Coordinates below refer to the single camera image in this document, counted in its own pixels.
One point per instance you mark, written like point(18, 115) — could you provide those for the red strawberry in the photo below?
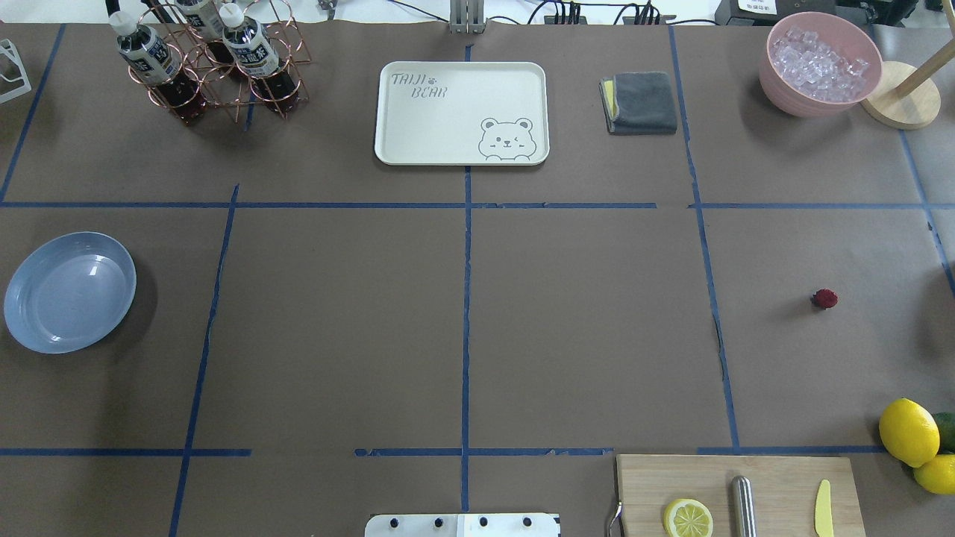
point(824, 299)

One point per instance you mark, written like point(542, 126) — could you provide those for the blue plastic plate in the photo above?
point(70, 293)

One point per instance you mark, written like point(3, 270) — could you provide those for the round wooden stand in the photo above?
point(905, 97)

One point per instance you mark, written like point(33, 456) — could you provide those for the yellow plastic knife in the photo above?
point(823, 514)

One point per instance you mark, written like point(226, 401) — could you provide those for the green lime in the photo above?
point(945, 423)

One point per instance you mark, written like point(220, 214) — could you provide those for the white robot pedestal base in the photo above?
point(465, 524)

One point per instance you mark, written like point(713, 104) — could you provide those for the small yellow lemon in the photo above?
point(936, 476)

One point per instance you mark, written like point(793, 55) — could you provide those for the pink bowl of ice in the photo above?
point(818, 64)

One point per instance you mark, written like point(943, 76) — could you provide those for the dark tea bottle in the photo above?
point(203, 19)
point(157, 65)
point(250, 45)

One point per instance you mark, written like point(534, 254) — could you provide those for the large yellow lemon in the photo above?
point(909, 432)

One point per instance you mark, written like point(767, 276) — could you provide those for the copper wire bottle rack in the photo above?
point(221, 90)

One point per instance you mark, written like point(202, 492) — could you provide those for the lemon half slice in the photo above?
point(687, 517)

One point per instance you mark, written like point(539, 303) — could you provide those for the steel knife handle tube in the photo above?
point(742, 497)

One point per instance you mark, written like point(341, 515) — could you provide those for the grey folded cloth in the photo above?
point(638, 103)

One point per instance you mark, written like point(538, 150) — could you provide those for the cream bear serving tray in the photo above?
point(452, 113)

